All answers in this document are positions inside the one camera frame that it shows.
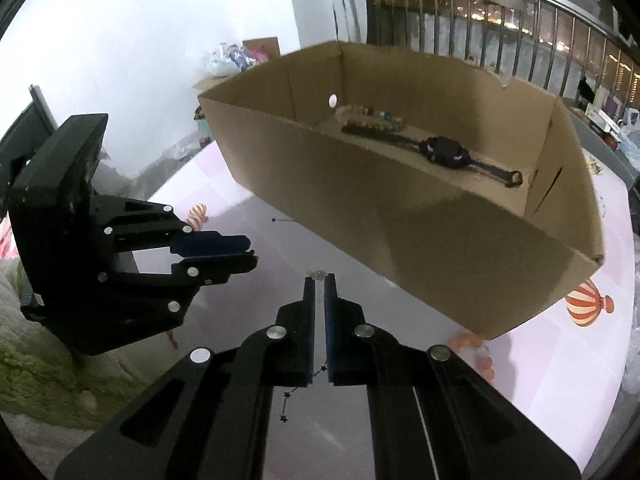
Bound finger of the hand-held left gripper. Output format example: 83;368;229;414
92;194;252;257
99;251;260;324

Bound pink bead bracelet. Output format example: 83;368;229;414
446;332;496;383

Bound yellow-green fluffy cushion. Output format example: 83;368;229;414
0;255;171;431

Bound large brown cardboard box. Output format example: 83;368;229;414
197;40;606;338

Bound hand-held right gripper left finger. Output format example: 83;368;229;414
54;276;317;480

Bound dark blue smartwatch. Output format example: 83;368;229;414
341;125;524;188

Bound white flat box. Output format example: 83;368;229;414
587;107;621;133

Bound multicolour bead bracelet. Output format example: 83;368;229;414
334;104;407;133

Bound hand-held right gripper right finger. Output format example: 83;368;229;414
324;272;583;480

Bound open printed cardboard box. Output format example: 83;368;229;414
192;36;281;91

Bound white knotted plastic bag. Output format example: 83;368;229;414
617;107;640;171

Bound metal balcony railing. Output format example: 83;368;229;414
367;0;640;101

